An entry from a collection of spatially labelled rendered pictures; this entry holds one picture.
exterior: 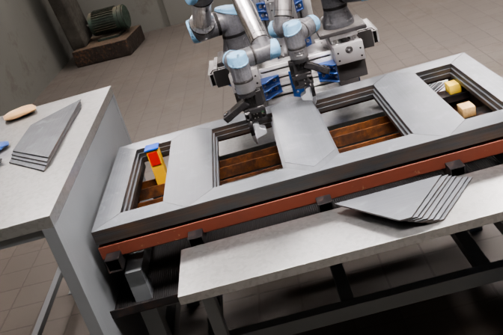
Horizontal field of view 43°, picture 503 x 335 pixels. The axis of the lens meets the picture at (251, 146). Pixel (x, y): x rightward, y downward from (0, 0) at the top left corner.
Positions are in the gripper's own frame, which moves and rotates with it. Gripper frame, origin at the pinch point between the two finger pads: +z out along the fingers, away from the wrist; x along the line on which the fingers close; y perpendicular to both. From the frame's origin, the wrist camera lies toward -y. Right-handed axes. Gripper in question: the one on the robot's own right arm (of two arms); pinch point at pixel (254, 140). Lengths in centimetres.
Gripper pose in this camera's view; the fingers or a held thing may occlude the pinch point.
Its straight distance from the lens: 242.4
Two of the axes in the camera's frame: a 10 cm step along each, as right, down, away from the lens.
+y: 9.6, -2.6, -0.4
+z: 2.6, 8.8, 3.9
